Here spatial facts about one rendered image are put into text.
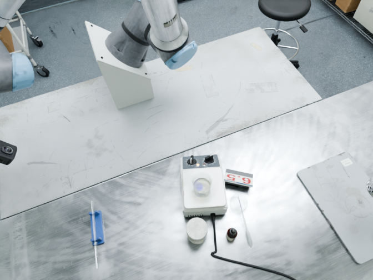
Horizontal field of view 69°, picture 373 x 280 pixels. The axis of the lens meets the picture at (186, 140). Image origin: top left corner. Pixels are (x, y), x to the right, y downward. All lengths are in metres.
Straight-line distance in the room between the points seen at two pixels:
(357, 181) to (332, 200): 0.11
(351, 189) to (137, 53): 0.82
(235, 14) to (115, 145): 2.34
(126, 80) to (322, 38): 2.28
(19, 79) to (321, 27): 2.79
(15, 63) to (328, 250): 0.91
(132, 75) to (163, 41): 0.22
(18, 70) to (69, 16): 2.77
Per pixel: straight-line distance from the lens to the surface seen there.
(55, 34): 3.22
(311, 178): 0.96
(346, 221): 0.95
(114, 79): 0.98
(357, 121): 1.16
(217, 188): 0.80
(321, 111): 1.13
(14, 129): 1.22
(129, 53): 0.98
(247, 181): 0.88
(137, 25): 0.95
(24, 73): 0.66
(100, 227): 0.89
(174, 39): 0.82
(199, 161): 0.87
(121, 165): 0.96
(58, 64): 2.86
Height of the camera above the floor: 1.73
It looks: 59 degrees down
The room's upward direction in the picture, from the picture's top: 5 degrees counter-clockwise
